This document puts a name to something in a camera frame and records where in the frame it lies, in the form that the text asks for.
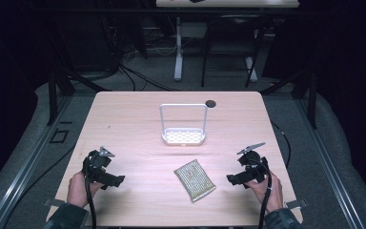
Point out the grey table edge bracket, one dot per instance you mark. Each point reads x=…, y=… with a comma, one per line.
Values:
x=297, y=204
x=53, y=202

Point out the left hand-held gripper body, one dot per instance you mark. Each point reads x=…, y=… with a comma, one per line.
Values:
x=95, y=163

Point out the person's left hand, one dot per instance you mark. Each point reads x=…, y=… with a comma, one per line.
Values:
x=77, y=191

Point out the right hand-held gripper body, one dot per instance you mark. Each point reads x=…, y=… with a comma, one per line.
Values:
x=254, y=165

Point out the green patterned sponge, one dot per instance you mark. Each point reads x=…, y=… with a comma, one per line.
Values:
x=194, y=179

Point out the metal floor rail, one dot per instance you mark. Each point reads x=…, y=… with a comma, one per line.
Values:
x=333, y=171
x=22, y=171

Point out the black round table grommet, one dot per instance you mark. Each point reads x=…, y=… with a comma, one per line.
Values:
x=210, y=103

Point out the white sponge holder rack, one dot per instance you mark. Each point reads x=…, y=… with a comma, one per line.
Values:
x=183, y=136

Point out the white table leg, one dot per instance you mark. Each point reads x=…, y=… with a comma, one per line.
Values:
x=251, y=68
x=178, y=54

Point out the person's right hand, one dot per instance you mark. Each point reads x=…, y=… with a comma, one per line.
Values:
x=271, y=194

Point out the black chair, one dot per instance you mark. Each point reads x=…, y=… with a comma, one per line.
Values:
x=232, y=35

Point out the light background table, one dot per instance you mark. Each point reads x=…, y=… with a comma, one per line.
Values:
x=228, y=3

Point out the black metal stand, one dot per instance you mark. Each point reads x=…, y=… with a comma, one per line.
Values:
x=53, y=95
x=311, y=98

